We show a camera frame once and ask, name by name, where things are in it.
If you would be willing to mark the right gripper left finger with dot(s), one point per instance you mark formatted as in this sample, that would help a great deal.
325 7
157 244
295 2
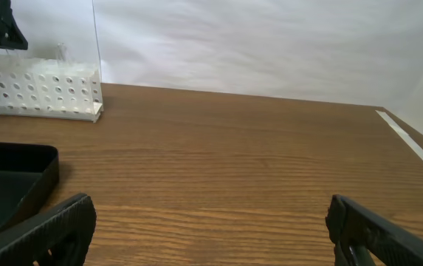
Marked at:
48 236

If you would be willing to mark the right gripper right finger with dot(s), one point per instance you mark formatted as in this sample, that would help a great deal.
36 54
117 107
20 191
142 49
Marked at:
373 240

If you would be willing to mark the clear test tube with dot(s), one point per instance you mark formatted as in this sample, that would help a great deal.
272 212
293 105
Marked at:
13 54
62 53

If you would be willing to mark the black tray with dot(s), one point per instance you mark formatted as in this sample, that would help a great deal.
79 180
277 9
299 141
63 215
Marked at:
12 192

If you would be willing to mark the white test tube rack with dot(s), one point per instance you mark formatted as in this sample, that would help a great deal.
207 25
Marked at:
41 92

